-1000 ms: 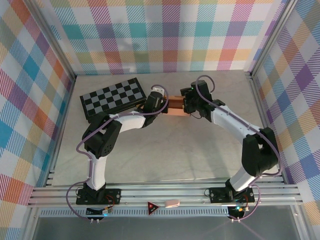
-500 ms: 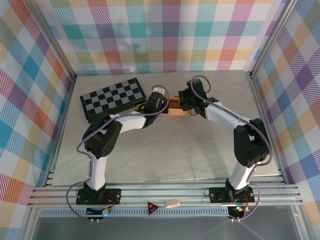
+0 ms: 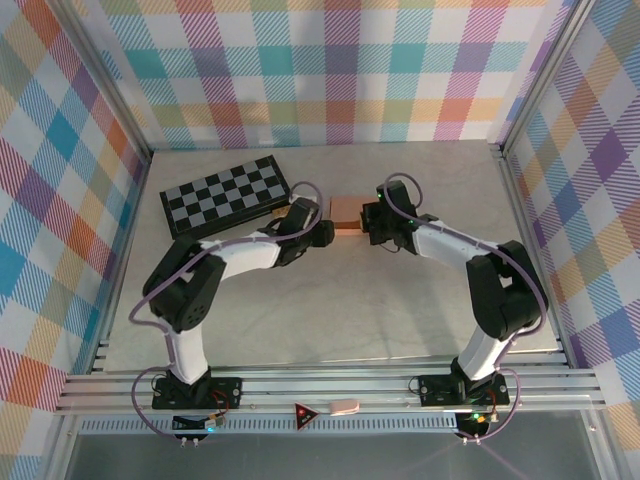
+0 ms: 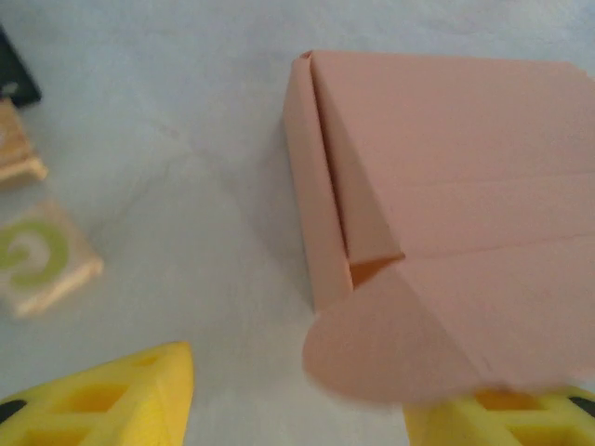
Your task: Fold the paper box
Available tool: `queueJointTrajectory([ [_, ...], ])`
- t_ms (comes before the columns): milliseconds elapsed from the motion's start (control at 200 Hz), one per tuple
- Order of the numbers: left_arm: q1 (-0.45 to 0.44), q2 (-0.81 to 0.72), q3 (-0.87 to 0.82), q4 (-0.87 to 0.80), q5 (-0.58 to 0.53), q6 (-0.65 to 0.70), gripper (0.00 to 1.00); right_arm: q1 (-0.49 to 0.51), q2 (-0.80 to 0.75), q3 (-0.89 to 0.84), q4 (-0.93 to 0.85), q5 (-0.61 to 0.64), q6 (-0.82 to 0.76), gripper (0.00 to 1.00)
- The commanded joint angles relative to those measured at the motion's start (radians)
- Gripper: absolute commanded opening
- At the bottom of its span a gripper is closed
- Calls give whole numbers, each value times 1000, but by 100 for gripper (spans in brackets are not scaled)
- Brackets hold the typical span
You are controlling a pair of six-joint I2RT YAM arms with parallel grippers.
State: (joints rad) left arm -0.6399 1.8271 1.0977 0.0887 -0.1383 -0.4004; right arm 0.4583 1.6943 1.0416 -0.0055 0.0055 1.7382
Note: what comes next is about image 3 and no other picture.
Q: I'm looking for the black and grey chessboard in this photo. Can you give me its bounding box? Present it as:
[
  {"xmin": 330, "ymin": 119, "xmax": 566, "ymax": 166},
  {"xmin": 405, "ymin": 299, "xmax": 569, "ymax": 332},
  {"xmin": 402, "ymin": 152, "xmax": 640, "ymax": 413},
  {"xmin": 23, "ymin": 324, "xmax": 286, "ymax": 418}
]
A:
[{"xmin": 158, "ymin": 154, "xmax": 297, "ymax": 247}]

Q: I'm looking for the small pink oval pad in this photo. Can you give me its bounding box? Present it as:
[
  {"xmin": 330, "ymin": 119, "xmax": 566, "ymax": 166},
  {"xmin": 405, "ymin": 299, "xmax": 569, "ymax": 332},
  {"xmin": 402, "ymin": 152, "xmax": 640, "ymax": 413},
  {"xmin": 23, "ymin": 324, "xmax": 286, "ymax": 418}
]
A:
[{"xmin": 328, "ymin": 397, "xmax": 361, "ymax": 417}]

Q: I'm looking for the red triangular indicator light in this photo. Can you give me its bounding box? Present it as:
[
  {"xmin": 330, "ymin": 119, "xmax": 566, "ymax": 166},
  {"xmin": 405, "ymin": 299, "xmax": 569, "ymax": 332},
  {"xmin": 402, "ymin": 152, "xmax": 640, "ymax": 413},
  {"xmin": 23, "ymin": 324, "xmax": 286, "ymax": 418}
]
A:
[{"xmin": 293, "ymin": 401, "xmax": 321, "ymax": 431}]

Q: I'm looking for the small circuit board with LEDs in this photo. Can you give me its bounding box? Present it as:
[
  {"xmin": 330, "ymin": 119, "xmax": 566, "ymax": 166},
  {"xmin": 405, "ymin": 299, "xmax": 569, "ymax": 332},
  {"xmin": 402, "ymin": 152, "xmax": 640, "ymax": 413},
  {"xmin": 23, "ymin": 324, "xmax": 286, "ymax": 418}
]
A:
[
  {"xmin": 172, "ymin": 412, "xmax": 225, "ymax": 434},
  {"xmin": 457, "ymin": 409, "xmax": 496, "ymax": 436}
]

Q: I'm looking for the grey metal sheet panel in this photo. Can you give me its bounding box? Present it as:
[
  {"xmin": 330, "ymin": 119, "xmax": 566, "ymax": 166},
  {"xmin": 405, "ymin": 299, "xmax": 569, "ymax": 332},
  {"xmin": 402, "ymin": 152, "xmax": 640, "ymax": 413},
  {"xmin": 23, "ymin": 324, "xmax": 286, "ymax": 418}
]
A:
[{"xmin": 64, "ymin": 432, "xmax": 601, "ymax": 480}]

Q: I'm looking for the aluminium side rail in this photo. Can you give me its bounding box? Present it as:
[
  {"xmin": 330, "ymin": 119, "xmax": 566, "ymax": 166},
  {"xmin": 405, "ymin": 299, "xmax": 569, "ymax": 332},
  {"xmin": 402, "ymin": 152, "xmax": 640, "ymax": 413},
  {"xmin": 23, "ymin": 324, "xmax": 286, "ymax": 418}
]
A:
[
  {"xmin": 492, "ymin": 142, "xmax": 571, "ymax": 369},
  {"xmin": 91, "ymin": 157, "xmax": 154, "ymax": 354}
]

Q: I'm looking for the aluminium rail base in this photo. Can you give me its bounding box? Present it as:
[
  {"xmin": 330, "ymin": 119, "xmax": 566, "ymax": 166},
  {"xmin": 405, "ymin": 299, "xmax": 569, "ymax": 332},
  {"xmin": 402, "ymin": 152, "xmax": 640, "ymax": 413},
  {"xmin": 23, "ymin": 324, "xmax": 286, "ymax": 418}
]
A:
[{"xmin": 54, "ymin": 339, "xmax": 606, "ymax": 419}]

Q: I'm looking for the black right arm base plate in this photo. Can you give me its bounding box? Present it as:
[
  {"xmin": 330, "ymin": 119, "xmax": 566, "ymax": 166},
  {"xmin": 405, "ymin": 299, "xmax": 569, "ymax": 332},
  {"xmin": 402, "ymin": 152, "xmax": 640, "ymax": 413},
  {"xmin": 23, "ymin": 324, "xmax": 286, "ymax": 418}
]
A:
[{"xmin": 416, "ymin": 372, "xmax": 511, "ymax": 407}]

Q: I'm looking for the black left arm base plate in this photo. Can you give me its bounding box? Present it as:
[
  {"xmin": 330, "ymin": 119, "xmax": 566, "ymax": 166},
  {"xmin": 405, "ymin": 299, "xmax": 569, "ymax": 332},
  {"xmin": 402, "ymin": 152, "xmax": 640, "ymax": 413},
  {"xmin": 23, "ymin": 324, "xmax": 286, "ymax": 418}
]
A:
[{"xmin": 151, "ymin": 375, "xmax": 245, "ymax": 411}]

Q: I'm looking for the aluminium corner post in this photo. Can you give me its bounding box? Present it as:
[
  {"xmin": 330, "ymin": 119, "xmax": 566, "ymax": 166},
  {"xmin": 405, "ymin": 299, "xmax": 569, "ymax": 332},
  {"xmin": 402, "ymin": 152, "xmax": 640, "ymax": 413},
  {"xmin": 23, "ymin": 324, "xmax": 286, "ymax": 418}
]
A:
[
  {"xmin": 497, "ymin": 0, "xmax": 601, "ymax": 159},
  {"xmin": 47, "ymin": 0, "xmax": 154, "ymax": 166}
]

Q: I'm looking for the slotted grey cable duct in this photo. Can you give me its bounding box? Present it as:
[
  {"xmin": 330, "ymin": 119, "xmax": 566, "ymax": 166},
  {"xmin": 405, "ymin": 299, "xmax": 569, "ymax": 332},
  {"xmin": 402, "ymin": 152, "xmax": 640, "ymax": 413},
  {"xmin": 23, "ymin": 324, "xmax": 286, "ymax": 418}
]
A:
[{"xmin": 78, "ymin": 417, "xmax": 461, "ymax": 437}]

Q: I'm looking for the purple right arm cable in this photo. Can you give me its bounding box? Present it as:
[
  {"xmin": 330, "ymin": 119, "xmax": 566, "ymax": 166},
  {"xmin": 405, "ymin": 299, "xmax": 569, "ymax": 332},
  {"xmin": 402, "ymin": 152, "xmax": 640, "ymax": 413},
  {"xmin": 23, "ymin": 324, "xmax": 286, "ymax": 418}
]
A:
[{"xmin": 383, "ymin": 172, "xmax": 550, "ymax": 444}]

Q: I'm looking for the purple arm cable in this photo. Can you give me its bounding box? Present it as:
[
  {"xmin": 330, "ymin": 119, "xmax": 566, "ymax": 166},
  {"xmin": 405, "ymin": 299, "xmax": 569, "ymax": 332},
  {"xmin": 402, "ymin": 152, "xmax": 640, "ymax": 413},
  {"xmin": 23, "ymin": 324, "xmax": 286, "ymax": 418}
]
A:
[
  {"xmin": 128, "ymin": 180, "xmax": 324, "ymax": 444},
  {"xmin": 383, "ymin": 172, "xmax": 550, "ymax": 444}
]

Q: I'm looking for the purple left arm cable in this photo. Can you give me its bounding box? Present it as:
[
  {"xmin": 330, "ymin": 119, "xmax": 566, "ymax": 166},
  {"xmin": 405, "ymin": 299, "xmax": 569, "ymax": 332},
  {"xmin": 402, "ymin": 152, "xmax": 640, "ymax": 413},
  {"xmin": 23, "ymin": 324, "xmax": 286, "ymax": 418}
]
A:
[{"xmin": 128, "ymin": 180, "xmax": 324, "ymax": 444}]

